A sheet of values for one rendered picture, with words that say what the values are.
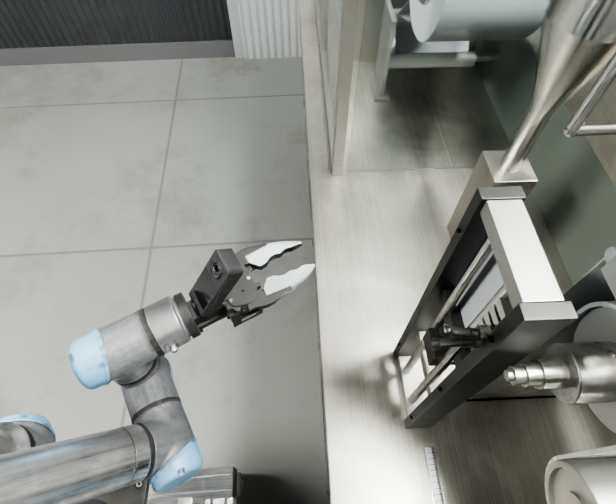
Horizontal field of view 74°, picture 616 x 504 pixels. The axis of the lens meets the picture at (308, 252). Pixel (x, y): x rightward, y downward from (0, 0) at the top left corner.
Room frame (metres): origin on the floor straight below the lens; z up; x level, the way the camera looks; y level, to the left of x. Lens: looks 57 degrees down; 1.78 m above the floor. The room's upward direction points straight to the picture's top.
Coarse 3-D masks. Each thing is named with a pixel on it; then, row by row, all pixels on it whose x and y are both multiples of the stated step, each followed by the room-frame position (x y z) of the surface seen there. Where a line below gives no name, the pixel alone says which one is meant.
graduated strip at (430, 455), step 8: (424, 448) 0.11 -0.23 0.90; (432, 448) 0.11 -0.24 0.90; (432, 456) 0.10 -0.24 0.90; (432, 464) 0.09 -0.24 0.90; (432, 472) 0.07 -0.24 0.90; (432, 480) 0.06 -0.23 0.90; (440, 480) 0.06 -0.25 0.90; (432, 488) 0.05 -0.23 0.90; (440, 488) 0.05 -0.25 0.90; (432, 496) 0.03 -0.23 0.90; (440, 496) 0.03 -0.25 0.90
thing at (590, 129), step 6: (582, 126) 0.43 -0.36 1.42; (588, 126) 0.43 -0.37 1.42; (594, 126) 0.43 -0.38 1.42; (600, 126) 0.43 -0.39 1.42; (606, 126) 0.43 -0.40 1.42; (612, 126) 0.44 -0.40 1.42; (564, 132) 0.43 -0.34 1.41; (570, 132) 0.43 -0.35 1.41; (576, 132) 0.43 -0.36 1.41; (582, 132) 0.43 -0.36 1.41; (588, 132) 0.43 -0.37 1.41; (594, 132) 0.43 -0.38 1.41; (600, 132) 0.43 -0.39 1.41; (606, 132) 0.43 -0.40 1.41; (612, 132) 0.43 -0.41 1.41
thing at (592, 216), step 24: (552, 120) 0.86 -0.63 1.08; (552, 144) 0.81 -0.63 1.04; (576, 144) 0.74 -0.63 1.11; (552, 168) 0.76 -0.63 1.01; (576, 168) 0.69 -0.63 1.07; (600, 168) 0.64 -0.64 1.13; (552, 192) 0.71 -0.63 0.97; (576, 192) 0.65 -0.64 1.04; (600, 192) 0.60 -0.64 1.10; (552, 216) 0.66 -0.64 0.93; (576, 216) 0.60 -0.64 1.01; (600, 216) 0.55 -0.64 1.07; (576, 240) 0.56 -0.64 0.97; (600, 240) 0.51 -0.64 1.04; (576, 264) 0.51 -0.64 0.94
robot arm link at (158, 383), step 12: (156, 360) 0.20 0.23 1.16; (168, 360) 0.23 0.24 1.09; (156, 372) 0.19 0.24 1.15; (168, 372) 0.20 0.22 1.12; (120, 384) 0.17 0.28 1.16; (132, 384) 0.17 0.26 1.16; (144, 384) 0.17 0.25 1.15; (156, 384) 0.17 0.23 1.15; (168, 384) 0.17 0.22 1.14; (132, 396) 0.15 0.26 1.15; (144, 396) 0.15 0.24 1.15; (156, 396) 0.15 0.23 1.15; (168, 396) 0.15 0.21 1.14; (132, 408) 0.14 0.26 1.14
